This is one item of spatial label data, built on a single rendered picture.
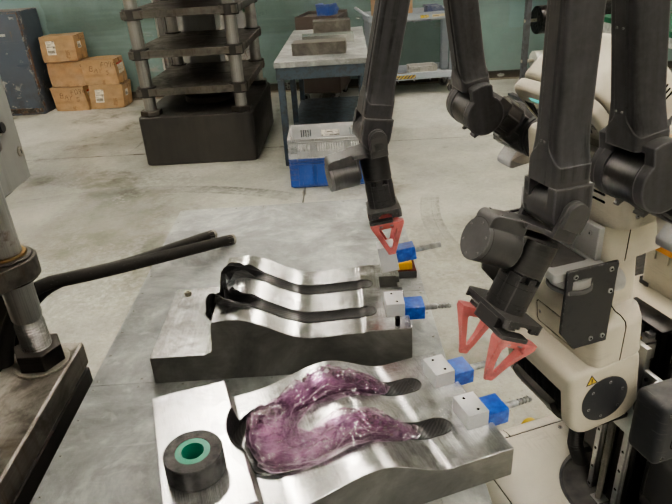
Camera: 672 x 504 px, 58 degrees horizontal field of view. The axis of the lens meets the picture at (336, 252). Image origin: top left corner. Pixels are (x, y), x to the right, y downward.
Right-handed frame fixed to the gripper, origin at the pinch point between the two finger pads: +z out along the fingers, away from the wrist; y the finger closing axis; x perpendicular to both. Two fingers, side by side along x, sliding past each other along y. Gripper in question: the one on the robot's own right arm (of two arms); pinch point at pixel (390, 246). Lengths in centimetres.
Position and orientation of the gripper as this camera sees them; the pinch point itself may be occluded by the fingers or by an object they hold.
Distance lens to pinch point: 126.1
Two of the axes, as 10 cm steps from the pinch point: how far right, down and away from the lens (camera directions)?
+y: 0.1, 3.3, -9.4
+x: 9.8, -2.0, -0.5
